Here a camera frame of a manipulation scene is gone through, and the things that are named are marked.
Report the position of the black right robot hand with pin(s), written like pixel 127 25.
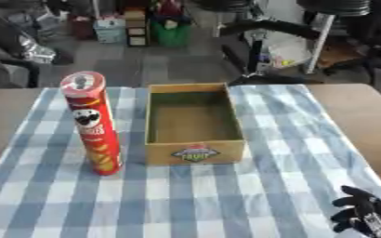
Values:
pixel 368 214

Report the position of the open tan cardboard box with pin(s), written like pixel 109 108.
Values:
pixel 192 124

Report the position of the black office chair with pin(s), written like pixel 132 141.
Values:
pixel 286 43

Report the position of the green bag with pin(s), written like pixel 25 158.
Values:
pixel 171 32

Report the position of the red chips can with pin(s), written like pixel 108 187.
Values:
pixel 94 125

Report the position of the stacked brown boxes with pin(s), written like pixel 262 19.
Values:
pixel 136 28

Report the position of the pale blue bag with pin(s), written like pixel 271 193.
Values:
pixel 110 30

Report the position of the dark red bag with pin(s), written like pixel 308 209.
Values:
pixel 82 27

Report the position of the dark chair with armrest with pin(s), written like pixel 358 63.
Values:
pixel 7 59

